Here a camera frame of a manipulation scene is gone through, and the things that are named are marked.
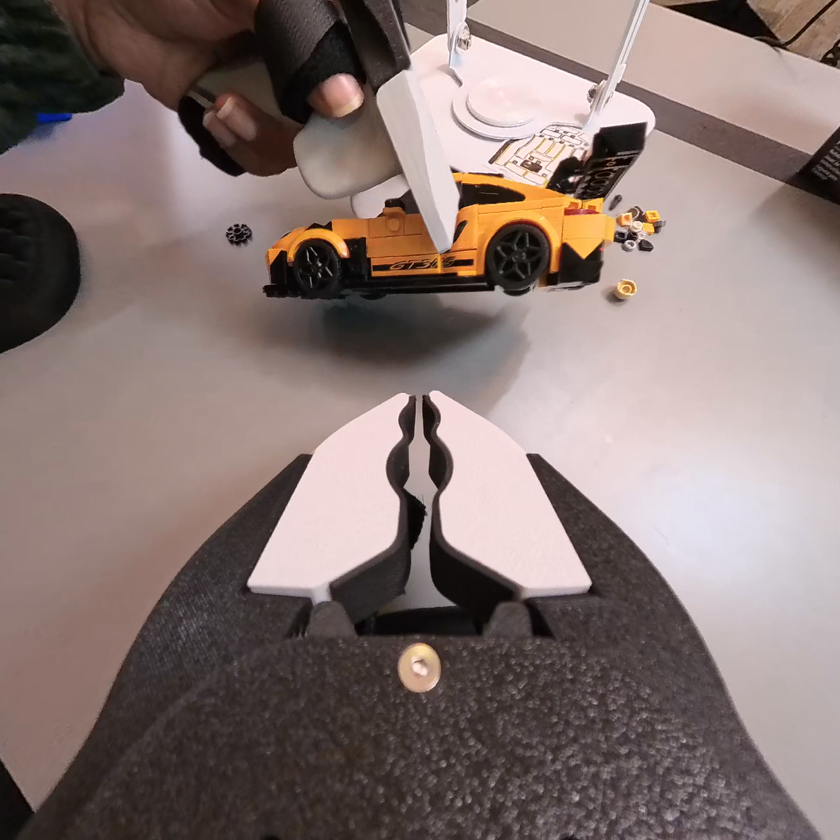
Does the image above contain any lego sticker sheet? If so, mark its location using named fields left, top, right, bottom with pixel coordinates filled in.
left=489, top=121, right=592, bottom=183

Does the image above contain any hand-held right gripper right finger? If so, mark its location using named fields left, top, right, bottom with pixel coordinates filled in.
left=422, top=391, right=593, bottom=599

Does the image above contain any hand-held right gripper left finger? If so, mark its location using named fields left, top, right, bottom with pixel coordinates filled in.
left=248, top=392, right=419, bottom=601

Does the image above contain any person's left forearm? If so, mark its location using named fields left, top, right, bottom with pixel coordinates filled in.
left=0, top=0, right=127, bottom=155

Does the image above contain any pile of small lego pieces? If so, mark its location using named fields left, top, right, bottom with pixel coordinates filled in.
left=607, top=193, right=668, bottom=254

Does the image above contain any yellow and black lego car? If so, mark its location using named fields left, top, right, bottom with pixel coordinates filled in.
left=262, top=121, right=651, bottom=303

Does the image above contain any white monitor stand base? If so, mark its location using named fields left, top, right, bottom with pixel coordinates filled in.
left=351, top=33, right=659, bottom=221

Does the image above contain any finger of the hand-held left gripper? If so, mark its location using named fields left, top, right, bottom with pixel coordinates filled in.
left=376, top=66, right=460, bottom=253

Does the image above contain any person's left hand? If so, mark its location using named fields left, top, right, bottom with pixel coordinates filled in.
left=66, top=0, right=367, bottom=178

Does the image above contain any lego set box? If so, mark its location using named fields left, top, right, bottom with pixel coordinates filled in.
left=796, top=128, right=840, bottom=206

